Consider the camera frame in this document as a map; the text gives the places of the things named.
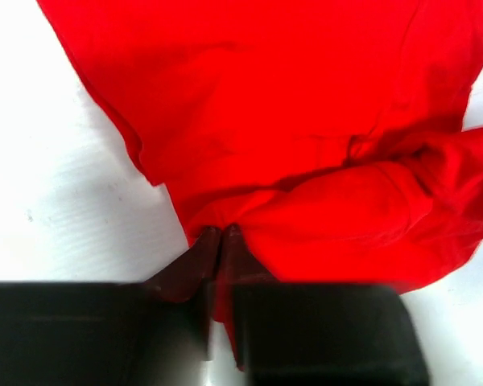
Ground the red t-shirt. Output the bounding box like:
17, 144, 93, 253
35, 0, 483, 369

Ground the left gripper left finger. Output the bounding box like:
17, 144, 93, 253
0, 227, 221, 385

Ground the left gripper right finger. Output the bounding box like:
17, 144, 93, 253
219, 225, 429, 385

